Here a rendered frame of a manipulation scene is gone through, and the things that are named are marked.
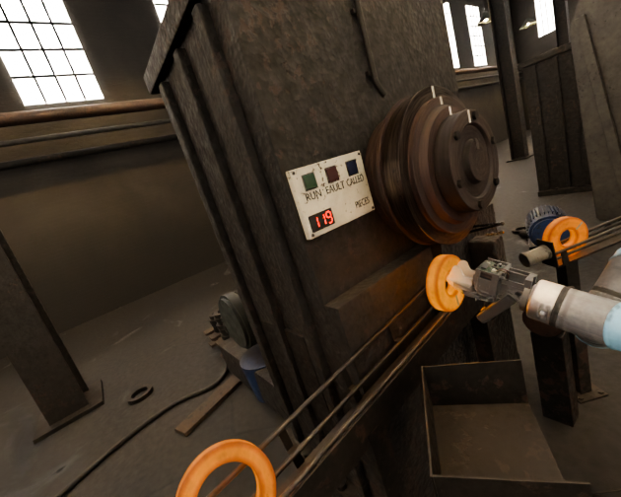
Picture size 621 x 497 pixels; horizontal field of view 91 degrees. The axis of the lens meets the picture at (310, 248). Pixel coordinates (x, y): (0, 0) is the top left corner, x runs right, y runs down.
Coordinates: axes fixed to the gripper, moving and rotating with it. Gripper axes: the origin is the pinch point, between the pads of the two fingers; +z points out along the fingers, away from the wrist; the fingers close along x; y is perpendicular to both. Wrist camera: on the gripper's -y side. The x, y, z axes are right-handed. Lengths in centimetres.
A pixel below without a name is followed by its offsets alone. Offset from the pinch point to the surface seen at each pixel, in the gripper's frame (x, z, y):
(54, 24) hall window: -18, 695, 208
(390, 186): 3.3, 15.8, 24.1
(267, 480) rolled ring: 62, 3, -19
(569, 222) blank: -67, -13, -4
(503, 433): 21.1, -24.8, -18.1
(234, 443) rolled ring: 64, 9, -11
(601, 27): -293, 35, 72
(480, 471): 31.0, -24.7, -18.9
